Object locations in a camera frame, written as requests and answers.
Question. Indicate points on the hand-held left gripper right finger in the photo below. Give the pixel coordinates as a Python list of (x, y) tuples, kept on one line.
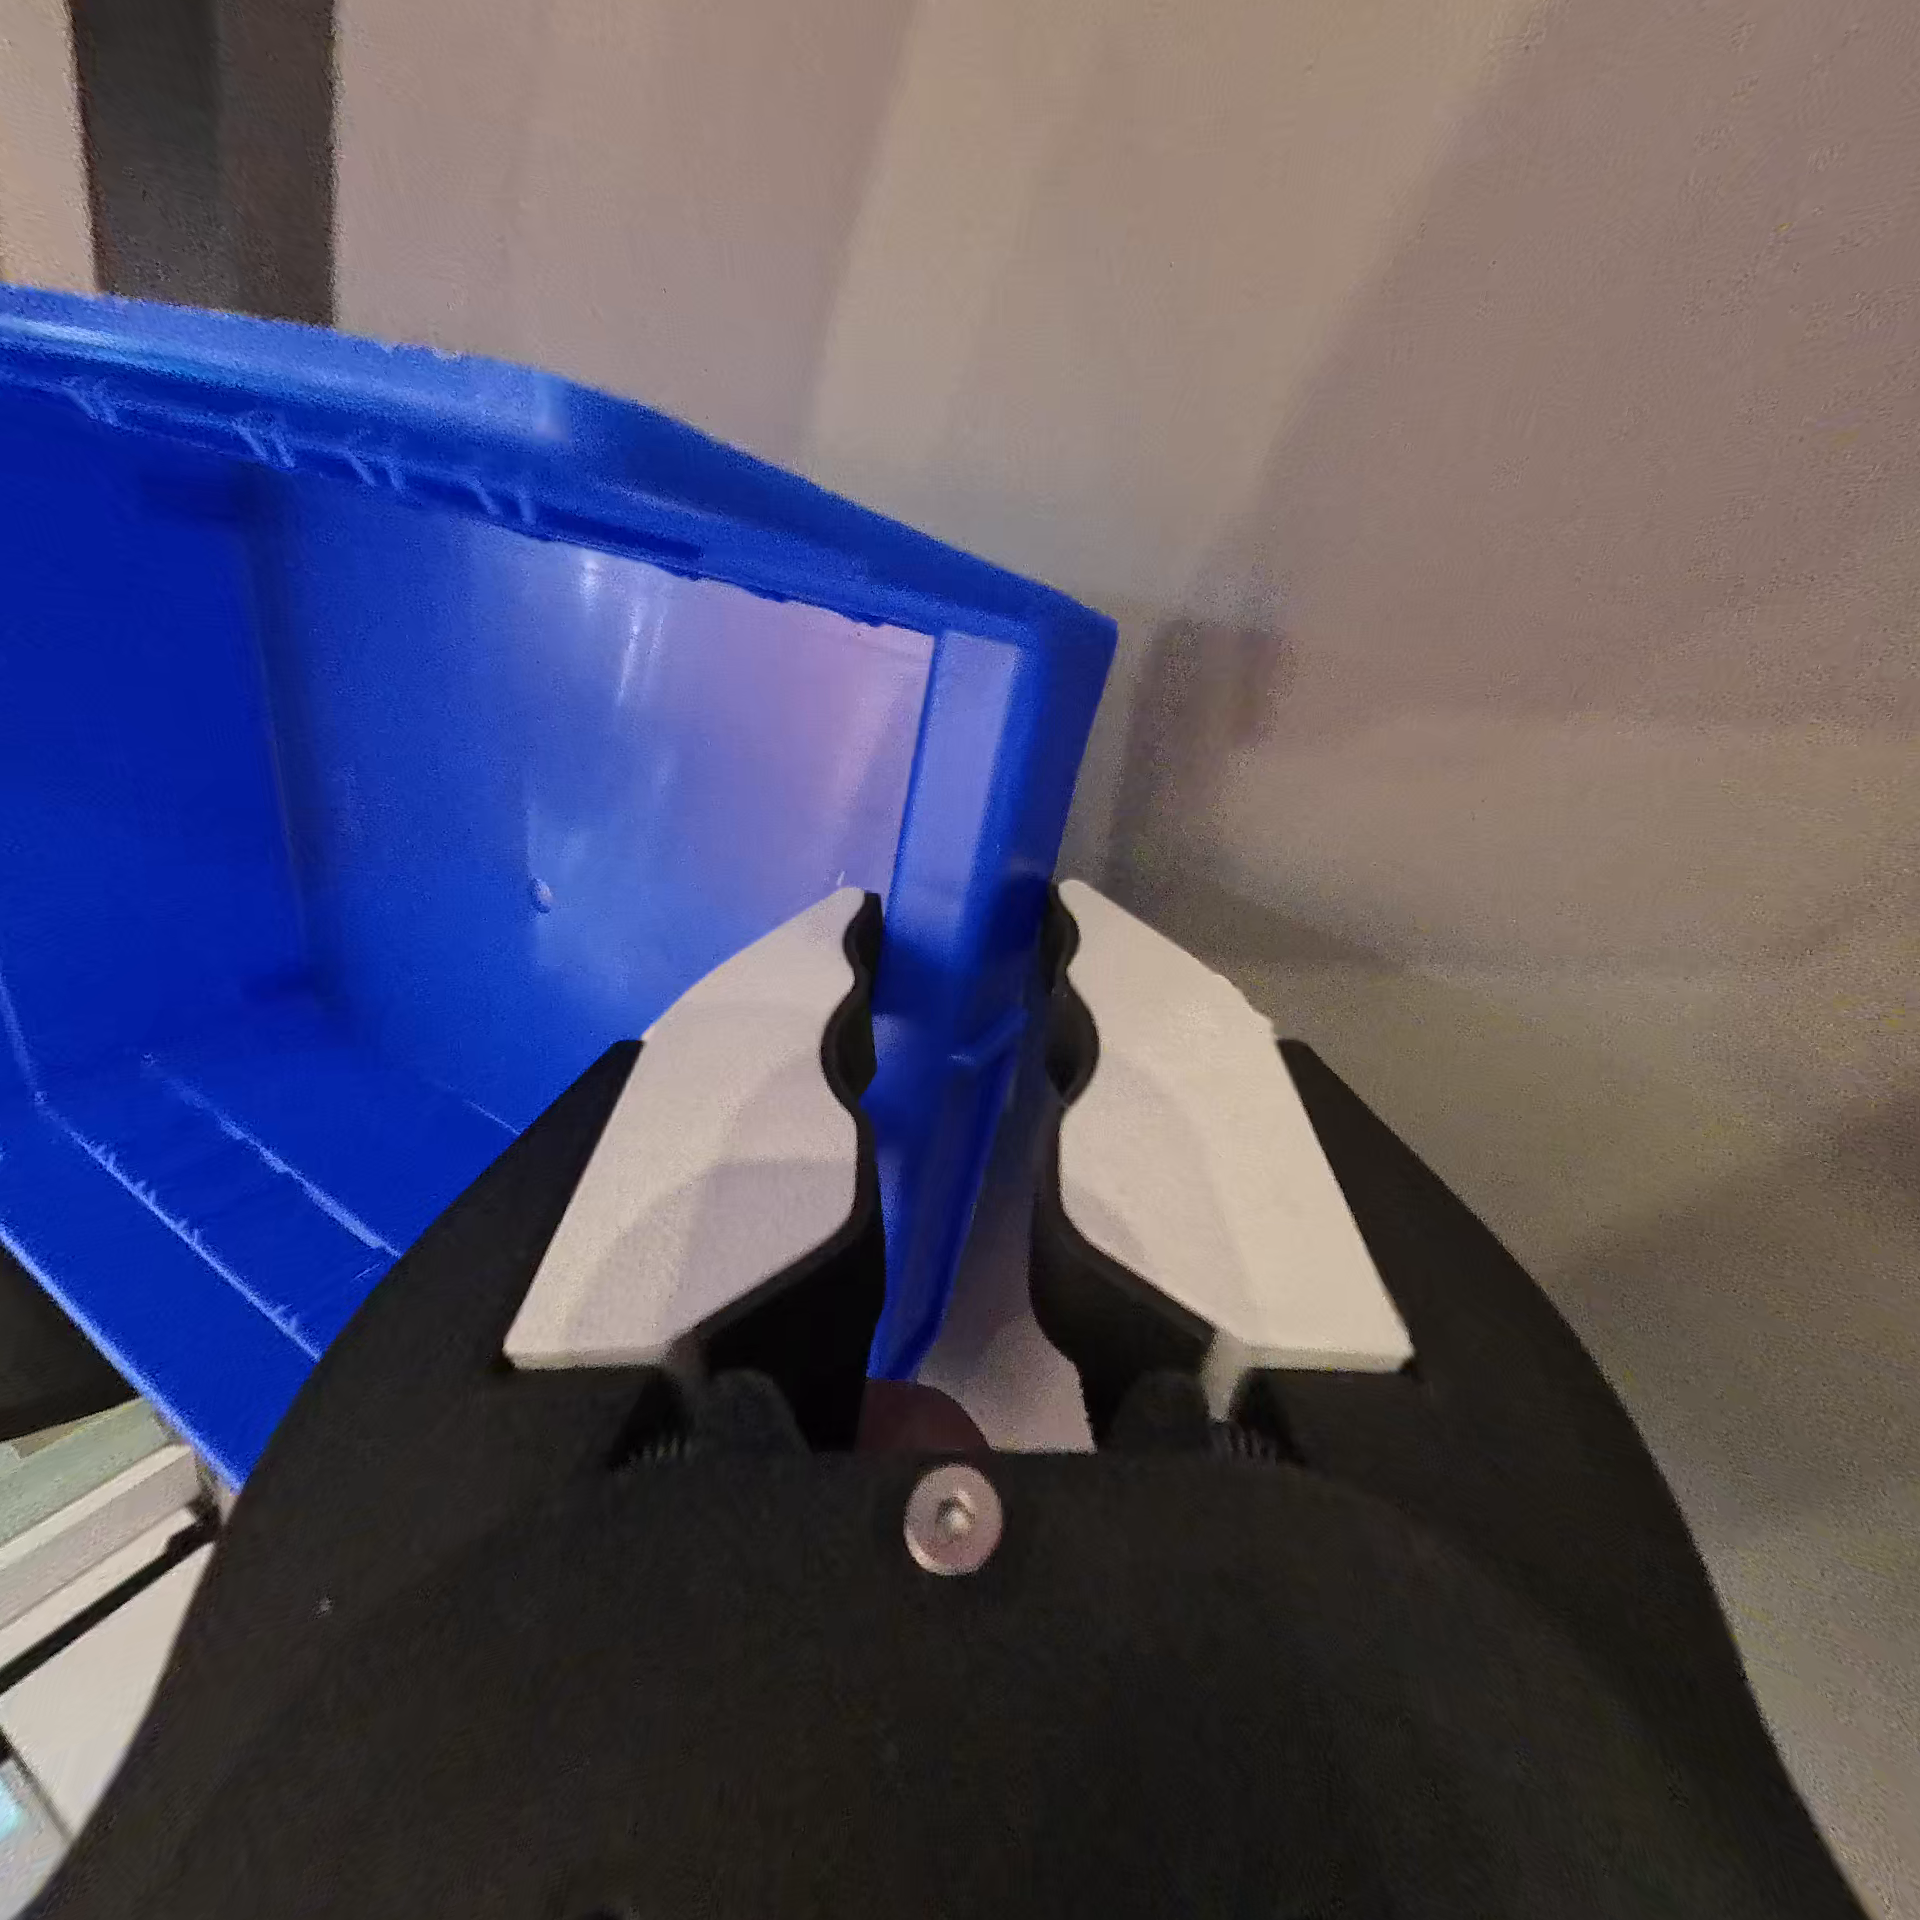
[(1216, 1182)]

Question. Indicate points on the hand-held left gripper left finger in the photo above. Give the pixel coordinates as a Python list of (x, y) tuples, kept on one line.
[(689, 1182)]

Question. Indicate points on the blue plastic bin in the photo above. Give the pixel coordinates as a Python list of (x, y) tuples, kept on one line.
[(376, 823)]

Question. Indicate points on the pale metal rail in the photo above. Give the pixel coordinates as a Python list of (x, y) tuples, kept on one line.
[(76, 1504)]

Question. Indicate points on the dark vertical post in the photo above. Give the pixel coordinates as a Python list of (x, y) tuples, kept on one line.
[(201, 148)]

